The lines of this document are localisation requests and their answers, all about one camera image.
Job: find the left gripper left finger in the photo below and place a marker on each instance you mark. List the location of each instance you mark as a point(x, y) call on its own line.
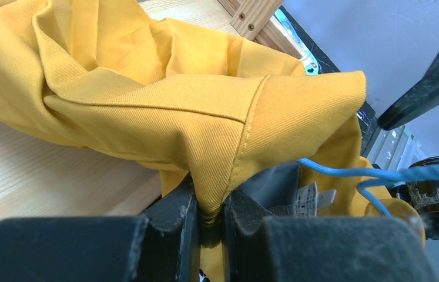
point(160, 244)

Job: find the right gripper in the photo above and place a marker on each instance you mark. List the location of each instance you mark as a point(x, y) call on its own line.
point(419, 99)

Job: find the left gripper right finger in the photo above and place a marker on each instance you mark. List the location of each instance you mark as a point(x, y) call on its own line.
point(259, 246)

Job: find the light blue hanger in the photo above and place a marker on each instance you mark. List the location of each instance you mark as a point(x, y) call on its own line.
point(377, 177)

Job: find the yellow skirt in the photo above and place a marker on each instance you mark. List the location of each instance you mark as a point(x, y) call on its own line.
point(303, 116)

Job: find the white teal object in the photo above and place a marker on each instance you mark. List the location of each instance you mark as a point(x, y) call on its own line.
point(309, 61)

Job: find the wooden clothes rack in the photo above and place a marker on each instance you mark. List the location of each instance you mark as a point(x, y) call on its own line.
point(48, 175)

